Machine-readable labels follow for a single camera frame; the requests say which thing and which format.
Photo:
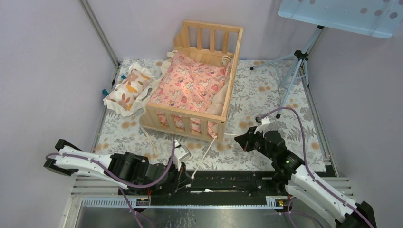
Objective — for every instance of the floral table mat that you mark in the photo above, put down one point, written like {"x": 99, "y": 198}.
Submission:
{"x": 255, "y": 92}

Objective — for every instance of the light blue perforated panel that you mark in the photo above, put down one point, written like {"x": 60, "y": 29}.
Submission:
{"x": 374, "y": 18}

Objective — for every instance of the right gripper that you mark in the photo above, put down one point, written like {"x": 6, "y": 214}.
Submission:
{"x": 246, "y": 140}

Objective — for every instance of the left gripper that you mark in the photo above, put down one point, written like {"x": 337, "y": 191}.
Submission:
{"x": 182, "y": 179}

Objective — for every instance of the pink patterned bed cushion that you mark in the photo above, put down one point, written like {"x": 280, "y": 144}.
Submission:
{"x": 191, "y": 99}

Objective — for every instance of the blue toy item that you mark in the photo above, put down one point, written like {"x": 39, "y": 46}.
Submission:
{"x": 118, "y": 89}

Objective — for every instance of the floral small pillow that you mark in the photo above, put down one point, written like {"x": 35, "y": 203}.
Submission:
{"x": 138, "y": 80}

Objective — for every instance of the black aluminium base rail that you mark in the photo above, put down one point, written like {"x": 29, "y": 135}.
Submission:
{"x": 210, "y": 189}

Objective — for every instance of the wooden pet bed frame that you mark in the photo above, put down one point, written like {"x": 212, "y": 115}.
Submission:
{"x": 207, "y": 43}

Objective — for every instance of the black tripod stand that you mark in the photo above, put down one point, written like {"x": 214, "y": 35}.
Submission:
{"x": 299, "y": 69}

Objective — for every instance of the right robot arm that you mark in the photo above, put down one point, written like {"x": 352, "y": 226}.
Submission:
{"x": 335, "y": 207}

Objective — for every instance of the grey diagonal pole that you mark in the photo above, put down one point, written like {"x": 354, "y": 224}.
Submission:
{"x": 99, "y": 31}

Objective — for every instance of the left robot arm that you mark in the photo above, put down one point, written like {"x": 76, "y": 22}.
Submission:
{"x": 69, "y": 160}

